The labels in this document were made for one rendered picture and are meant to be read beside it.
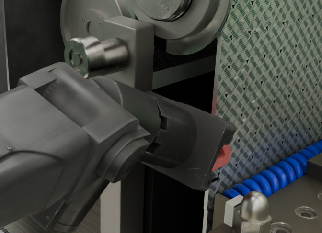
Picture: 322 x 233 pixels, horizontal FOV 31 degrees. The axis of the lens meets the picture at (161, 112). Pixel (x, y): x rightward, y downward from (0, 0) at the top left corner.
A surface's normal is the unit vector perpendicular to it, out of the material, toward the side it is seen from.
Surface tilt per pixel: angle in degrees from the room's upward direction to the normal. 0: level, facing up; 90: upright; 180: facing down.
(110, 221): 90
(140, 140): 34
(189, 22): 90
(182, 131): 71
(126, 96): 54
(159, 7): 90
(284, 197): 0
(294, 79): 90
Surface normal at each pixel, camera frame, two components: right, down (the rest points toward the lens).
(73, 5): -0.71, 0.25
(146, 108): 0.80, -0.30
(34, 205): 0.63, 0.70
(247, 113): 0.71, 0.30
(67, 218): 0.40, 0.47
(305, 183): 0.04, -0.92
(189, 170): -0.59, -0.23
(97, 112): 0.27, -0.58
